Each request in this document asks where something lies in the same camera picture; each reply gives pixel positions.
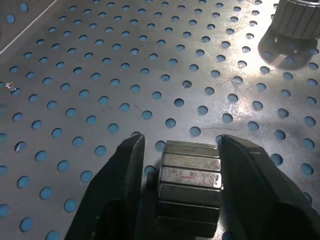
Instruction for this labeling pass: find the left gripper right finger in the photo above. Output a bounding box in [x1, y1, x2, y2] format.
[219, 134, 320, 240]

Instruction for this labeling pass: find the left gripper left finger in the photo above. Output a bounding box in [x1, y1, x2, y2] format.
[64, 133, 146, 240]

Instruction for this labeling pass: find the perforated metal tray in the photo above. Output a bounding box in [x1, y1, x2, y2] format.
[0, 0, 320, 240]

